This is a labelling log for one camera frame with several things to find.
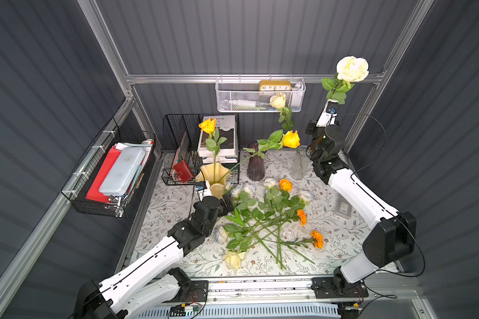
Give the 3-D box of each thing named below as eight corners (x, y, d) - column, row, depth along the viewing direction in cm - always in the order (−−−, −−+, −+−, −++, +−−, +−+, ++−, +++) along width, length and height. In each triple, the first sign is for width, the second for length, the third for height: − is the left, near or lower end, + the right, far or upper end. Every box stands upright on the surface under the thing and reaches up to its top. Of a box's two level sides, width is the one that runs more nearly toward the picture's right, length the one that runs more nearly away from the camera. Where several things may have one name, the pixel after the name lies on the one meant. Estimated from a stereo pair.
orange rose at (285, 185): (283, 194, 103) (285, 189, 100) (276, 185, 107) (277, 181, 103) (292, 189, 105) (293, 185, 102) (285, 181, 108) (286, 176, 105)
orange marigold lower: (312, 249, 85) (316, 244, 81) (309, 235, 89) (313, 230, 85) (321, 249, 85) (325, 244, 81) (317, 235, 89) (321, 230, 85)
